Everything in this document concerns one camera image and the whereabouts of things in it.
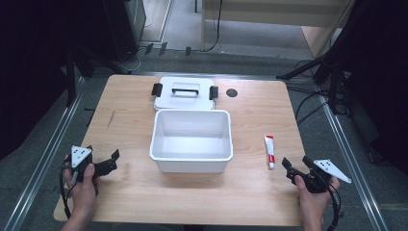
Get black tripod stand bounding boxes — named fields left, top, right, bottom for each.
left=275, top=44, right=349, bottom=116
left=63, top=46, right=133, bottom=108

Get white and red tube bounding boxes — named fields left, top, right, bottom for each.
left=263, top=134, right=277, bottom=170

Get black floor cables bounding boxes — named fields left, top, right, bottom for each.
left=285, top=59, right=336, bottom=127

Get right hand-held gripper black cable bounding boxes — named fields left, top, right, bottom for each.
left=319, top=174, right=343, bottom=231

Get person's left hand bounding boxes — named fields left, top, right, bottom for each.
left=62, top=155, right=102, bottom=219

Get light wooden furniture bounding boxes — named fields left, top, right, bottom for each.
left=200, top=0, right=358, bottom=60

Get white plastic storage box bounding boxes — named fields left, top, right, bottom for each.
left=148, top=108, right=235, bottom=174

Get black cabinet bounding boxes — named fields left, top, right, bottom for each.
left=101, top=0, right=147, bottom=64

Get metal floor rail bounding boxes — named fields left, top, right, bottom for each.
left=316, top=90, right=390, bottom=231
left=0, top=76, right=87, bottom=231

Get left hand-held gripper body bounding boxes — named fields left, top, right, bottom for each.
left=67, top=144, right=107, bottom=188

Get left hand-held gripper black cable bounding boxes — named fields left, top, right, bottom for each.
left=59, top=159, right=75, bottom=219

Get black hanging cable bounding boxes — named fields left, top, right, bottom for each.
left=203, top=0, right=224, bottom=53

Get white floor cable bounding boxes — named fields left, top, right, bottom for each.
left=126, top=15, right=154, bottom=73

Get white lid with black handle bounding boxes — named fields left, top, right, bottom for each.
left=150, top=76, right=219, bottom=112

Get hand-held gripper black cable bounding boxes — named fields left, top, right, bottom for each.
left=319, top=174, right=343, bottom=231
left=59, top=159, right=75, bottom=219

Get dark curtain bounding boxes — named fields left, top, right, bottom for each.
left=331, top=0, right=408, bottom=176
left=0, top=0, right=109, bottom=162

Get person's right hand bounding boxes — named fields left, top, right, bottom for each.
left=293, top=174, right=341, bottom=223

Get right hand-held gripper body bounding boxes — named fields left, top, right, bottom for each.
left=286, top=159, right=353, bottom=194

